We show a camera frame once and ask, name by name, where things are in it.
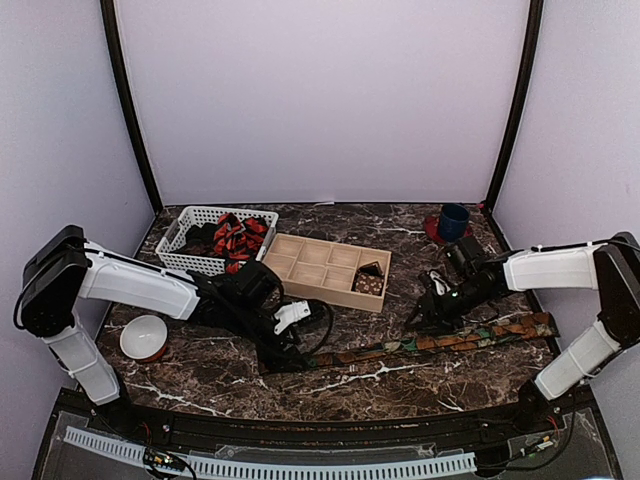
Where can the blue cup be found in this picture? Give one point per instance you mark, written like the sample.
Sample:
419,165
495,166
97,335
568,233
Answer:
453,222

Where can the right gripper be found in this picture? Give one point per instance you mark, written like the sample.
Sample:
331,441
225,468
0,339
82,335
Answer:
433,315

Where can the left black frame post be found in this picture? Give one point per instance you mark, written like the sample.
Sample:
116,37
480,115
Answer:
128,109

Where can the dark tie in basket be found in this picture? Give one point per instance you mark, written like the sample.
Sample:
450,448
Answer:
199,240

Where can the wooden compartment tray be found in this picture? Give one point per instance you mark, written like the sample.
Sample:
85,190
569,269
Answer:
322,270

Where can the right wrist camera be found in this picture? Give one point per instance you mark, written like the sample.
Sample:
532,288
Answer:
465,254

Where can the brown green patterned tie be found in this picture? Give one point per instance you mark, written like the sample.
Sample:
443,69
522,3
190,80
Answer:
504,330

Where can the red saucer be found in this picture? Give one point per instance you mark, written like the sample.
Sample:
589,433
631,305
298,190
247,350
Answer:
430,226

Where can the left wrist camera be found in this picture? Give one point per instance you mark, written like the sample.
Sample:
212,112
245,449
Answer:
257,283

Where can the red black striped tie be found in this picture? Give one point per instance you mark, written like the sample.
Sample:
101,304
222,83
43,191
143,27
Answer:
238,241

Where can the rolled dark tie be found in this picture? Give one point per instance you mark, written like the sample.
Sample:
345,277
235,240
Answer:
372,268

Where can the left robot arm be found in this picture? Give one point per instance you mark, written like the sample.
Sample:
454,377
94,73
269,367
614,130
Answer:
69,268

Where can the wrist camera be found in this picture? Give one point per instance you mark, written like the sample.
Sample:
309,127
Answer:
257,283
465,254

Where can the white orange bowl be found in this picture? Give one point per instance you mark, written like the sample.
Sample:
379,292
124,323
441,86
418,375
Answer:
144,339

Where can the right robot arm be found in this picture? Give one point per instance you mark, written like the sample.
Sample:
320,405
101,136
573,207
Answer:
609,266

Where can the black frame post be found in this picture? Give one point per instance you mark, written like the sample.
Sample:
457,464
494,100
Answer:
128,109
526,64

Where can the rolled brown patterned tie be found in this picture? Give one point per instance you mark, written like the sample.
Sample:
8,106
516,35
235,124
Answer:
368,284

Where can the grey cable duct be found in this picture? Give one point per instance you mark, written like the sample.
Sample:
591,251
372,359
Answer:
236,462

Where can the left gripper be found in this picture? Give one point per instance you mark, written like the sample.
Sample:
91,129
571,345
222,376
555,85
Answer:
266,354

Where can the white perforated basket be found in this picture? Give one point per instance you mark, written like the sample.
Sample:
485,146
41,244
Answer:
174,238

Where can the black front rail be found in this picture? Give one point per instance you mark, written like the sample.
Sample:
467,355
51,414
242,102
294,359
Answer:
481,428

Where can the right black frame post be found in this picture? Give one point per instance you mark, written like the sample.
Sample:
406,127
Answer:
526,64

